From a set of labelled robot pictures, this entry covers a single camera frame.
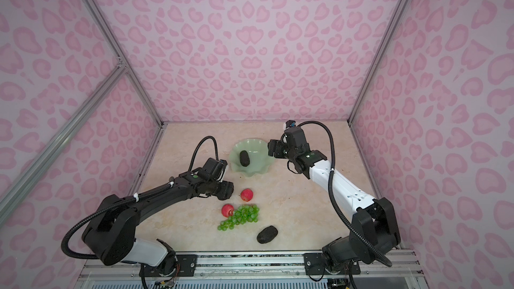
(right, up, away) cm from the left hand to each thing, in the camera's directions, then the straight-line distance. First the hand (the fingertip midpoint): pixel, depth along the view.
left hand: (227, 185), depth 88 cm
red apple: (+9, -3, -2) cm, 10 cm away
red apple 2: (+1, -9, -5) cm, 10 cm away
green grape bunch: (+8, -10, -6) cm, 14 cm away
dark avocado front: (+17, -17, -9) cm, 26 cm away
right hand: (+22, +19, -5) cm, 29 cm away
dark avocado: (+6, +11, +13) cm, 18 cm away
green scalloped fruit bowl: (+14, +8, +13) cm, 21 cm away
